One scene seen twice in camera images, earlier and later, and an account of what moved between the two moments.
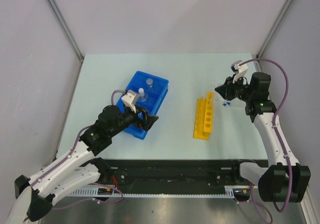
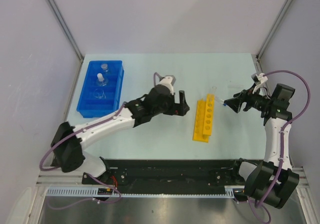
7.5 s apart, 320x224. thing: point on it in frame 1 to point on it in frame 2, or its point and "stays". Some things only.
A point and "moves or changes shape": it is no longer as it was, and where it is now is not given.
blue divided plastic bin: x=151 y=91 to x=101 y=91
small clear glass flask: x=149 y=81 to x=105 y=67
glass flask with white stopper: x=143 y=98 to x=101 y=81
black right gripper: x=226 y=90 to x=246 y=95
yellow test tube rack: x=203 y=122 stays
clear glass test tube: x=212 y=98 moves or changes shape
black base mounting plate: x=147 y=176 stays
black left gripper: x=147 y=121 to x=179 y=108
